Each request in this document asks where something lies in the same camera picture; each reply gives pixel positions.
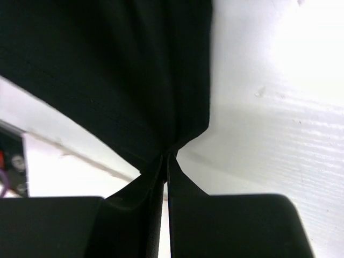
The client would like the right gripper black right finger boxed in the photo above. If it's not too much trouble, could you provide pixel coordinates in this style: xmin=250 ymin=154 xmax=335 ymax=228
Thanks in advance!
xmin=167 ymin=155 xmax=215 ymax=257

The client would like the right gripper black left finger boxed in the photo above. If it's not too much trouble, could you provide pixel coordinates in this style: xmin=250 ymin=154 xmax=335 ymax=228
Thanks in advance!
xmin=85 ymin=156 xmax=164 ymax=257

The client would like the black tank top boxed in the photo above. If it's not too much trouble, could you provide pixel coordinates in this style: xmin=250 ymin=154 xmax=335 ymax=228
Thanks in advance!
xmin=1 ymin=1 xmax=212 ymax=170

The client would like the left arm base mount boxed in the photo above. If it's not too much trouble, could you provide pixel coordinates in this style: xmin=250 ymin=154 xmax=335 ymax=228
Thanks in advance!
xmin=1 ymin=120 xmax=29 ymax=198

